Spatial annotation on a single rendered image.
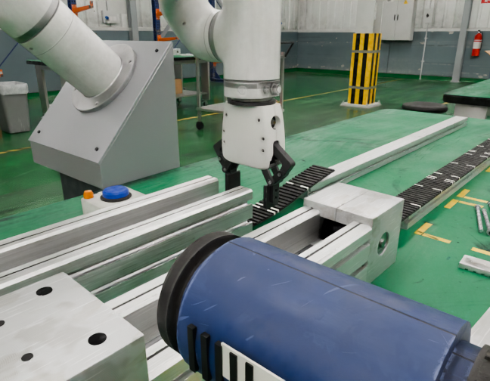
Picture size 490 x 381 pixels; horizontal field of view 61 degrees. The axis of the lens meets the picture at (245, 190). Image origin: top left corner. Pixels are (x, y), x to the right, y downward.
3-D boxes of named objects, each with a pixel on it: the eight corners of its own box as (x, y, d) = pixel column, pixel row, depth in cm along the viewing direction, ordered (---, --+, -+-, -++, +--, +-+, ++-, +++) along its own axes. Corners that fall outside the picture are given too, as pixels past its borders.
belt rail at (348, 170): (454, 124, 149) (455, 116, 148) (466, 125, 147) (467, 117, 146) (293, 195, 83) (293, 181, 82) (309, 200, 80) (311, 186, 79)
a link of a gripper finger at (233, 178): (240, 155, 71) (240, 192, 74) (227, 152, 73) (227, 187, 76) (227, 159, 69) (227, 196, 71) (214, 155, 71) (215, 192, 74)
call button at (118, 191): (120, 193, 69) (119, 182, 68) (134, 199, 66) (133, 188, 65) (98, 200, 66) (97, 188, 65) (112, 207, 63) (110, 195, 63)
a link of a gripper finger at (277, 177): (292, 168, 64) (290, 208, 67) (276, 164, 67) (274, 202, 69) (279, 172, 62) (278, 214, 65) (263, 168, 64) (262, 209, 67)
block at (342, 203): (320, 234, 67) (324, 178, 63) (395, 261, 59) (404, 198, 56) (286, 255, 61) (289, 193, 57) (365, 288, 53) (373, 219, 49)
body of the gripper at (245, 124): (293, 94, 63) (290, 165, 67) (243, 88, 70) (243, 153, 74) (261, 99, 58) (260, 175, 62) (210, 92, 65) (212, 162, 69)
